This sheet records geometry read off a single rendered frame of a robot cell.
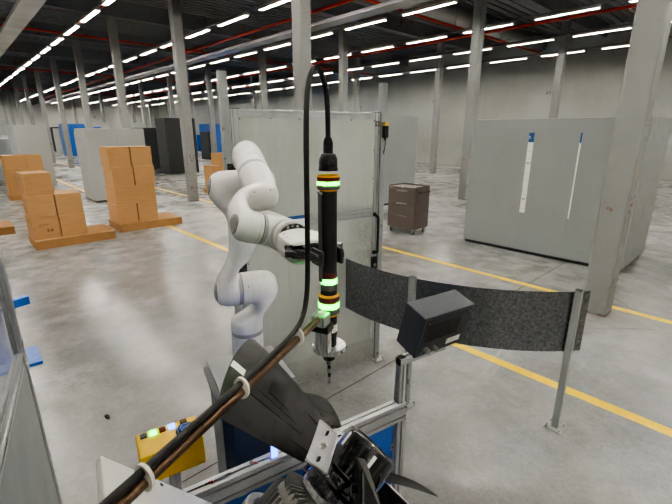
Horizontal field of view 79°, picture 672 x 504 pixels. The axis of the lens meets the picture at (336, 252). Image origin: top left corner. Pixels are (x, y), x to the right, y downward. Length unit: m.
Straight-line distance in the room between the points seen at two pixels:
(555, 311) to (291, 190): 1.81
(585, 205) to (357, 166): 4.36
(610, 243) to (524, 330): 2.32
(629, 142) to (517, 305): 2.53
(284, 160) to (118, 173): 6.41
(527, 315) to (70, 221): 7.34
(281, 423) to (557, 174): 6.28
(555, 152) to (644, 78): 2.26
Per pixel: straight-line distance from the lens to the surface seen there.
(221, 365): 1.81
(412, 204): 7.65
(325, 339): 0.84
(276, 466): 1.50
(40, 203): 8.26
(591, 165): 6.69
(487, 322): 2.75
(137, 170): 8.95
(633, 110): 4.83
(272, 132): 2.67
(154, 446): 1.28
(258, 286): 1.52
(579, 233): 6.82
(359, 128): 2.99
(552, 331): 2.88
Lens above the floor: 1.87
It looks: 16 degrees down
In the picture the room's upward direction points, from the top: straight up
